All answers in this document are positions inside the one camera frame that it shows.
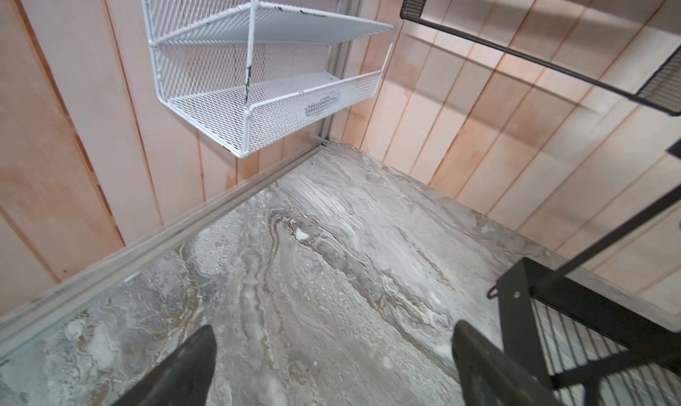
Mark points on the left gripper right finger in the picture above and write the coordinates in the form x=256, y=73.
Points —
x=488, y=376

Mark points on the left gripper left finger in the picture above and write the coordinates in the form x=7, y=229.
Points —
x=183, y=378

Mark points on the black wire dish rack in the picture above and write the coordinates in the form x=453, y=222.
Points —
x=588, y=349

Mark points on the white wire mesh shelf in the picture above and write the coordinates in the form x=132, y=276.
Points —
x=247, y=73

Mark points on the black mesh wall basket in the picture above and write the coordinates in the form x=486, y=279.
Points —
x=578, y=38

